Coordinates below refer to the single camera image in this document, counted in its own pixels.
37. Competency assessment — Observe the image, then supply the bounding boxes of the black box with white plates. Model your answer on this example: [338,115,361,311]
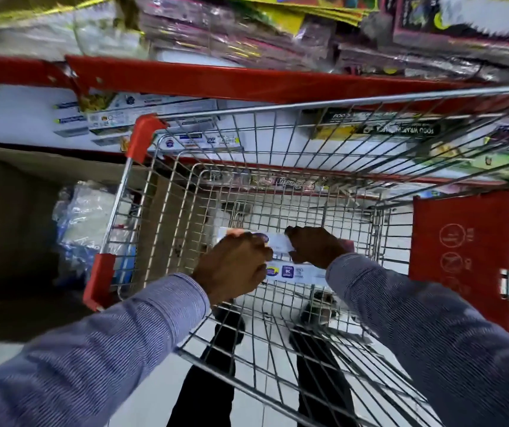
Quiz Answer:
[381,0,509,51]

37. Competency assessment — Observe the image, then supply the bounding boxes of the person's right leg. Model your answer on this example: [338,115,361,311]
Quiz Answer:
[288,292,361,427]

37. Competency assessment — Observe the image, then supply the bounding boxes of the clear plastic wrapped bundle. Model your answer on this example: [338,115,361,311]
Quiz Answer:
[52,181,139,290]

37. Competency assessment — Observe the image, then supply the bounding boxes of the yellow green flat packets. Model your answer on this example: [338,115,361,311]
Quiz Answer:
[219,0,382,35]

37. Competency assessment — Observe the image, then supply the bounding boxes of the person's left forearm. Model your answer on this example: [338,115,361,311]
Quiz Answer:
[0,273,211,427]

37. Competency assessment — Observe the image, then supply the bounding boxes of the person's left leg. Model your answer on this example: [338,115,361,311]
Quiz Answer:
[178,300,247,427]

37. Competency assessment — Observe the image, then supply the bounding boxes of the pile of clear wrapped packets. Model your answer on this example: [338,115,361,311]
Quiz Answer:
[136,0,509,82]

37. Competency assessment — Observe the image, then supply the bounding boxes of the person's left hand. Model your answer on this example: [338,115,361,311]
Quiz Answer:
[191,232,274,306]

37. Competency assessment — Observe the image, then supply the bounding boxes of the red metal store shelf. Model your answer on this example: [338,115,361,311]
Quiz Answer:
[0,54,509,192]

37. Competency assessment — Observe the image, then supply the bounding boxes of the green printed box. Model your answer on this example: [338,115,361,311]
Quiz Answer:
[432,122,509,185]

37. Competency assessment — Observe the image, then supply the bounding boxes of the metal wire shopping cart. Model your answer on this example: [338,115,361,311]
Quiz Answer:
[82,84,509,427]

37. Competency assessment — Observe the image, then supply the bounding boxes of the gold foil packet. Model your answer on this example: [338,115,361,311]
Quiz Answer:
[0,0,119,31]

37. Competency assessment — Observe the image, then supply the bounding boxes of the red cart seat flap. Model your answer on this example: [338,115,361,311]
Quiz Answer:
[408,189,509,339]

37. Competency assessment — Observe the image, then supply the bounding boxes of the person's leg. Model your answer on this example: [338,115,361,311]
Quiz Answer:
[288,292,361,427]
[178,300,247,427]

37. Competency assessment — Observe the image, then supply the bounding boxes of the person's right forearm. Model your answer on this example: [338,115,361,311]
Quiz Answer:
[326,252,509,427]

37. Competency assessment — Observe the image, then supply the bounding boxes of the black yellow wrap box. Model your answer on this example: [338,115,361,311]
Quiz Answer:
[311,107,443,142]

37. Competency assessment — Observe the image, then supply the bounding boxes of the stack of white foil boxes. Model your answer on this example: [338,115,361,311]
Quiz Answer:
[53,92,244,152]

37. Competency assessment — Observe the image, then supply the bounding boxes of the person's right hand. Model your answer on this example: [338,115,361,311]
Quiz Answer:
[284,226,353,270]

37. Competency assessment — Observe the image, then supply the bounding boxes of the brown cardboard carton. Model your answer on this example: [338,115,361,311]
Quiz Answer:
[0,143,222,338]

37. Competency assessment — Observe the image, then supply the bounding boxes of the long white carton box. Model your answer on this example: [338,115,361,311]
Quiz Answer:
[217,227,356,286]

